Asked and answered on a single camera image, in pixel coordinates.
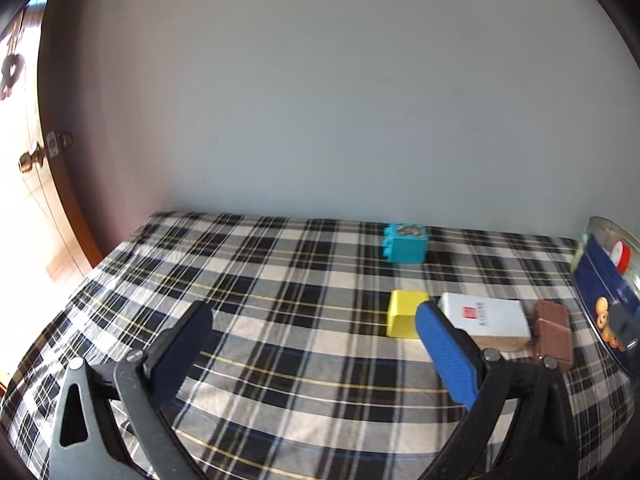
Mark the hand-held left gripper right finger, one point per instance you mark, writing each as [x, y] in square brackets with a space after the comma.
[445, 355]

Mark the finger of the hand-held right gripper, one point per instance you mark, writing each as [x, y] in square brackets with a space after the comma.
[625, 325]

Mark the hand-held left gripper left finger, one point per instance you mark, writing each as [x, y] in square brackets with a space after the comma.
[180, 355]

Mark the round blue cookie tin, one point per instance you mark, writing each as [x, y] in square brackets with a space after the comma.
[592, 280]

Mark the plain yellow toy block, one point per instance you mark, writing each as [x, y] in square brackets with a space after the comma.
[402, 312]

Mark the white box with red label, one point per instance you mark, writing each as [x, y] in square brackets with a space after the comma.
[490, 315]

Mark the brown rectangular box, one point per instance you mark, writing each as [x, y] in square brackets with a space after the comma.
[550, 332]

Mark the teal toy block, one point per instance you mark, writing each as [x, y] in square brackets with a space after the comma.
[405, 250]

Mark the black white plaid blanket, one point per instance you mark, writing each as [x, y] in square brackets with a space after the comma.
[300, 285]

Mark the brown wooden door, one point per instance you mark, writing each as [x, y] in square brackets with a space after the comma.
[75, 210]

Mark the brass door knob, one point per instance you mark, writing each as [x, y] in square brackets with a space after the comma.
[32, 160]

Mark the dark door ornament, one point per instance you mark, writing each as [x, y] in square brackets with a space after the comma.
[10, 72]

